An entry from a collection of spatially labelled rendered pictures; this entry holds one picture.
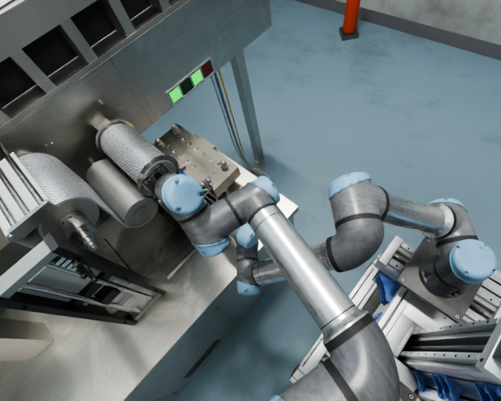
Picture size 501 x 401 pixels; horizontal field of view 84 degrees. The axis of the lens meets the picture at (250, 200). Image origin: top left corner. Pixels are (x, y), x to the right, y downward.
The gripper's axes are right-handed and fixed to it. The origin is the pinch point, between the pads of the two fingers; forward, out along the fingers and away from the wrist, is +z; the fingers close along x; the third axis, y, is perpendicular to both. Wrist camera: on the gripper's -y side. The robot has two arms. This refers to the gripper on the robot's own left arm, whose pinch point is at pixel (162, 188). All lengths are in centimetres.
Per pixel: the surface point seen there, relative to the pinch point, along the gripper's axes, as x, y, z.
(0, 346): 69, -6, 18
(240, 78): -79, 5, 65
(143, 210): 9.0, -2.5, 7.6
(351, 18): -254, -25, 133
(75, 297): 35.9, -4.7, -7.0
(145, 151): -4.1, 11.2, 3.2
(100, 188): 13.5, 10.9, 16.2
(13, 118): 15.5, 40.0, 14.9
